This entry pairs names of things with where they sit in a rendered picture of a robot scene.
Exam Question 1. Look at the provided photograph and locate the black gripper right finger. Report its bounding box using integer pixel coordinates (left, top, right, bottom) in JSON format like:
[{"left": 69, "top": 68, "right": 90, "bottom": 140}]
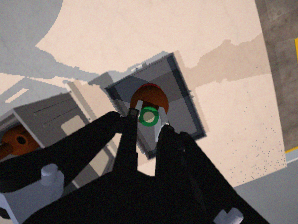
[{"left": 154, "top": 107, "right": 270, "bottom": 224}]

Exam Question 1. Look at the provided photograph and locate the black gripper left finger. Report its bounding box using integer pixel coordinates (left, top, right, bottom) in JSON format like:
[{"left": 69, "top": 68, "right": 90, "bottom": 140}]
[{"left": 0, "top": 100, "right": 143, "bottom": 224}]

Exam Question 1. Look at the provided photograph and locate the dark grey tray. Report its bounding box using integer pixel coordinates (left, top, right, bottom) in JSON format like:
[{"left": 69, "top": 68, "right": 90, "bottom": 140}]
[{"left": 106, "top": 54, "right": 207, "bottom": 160}]

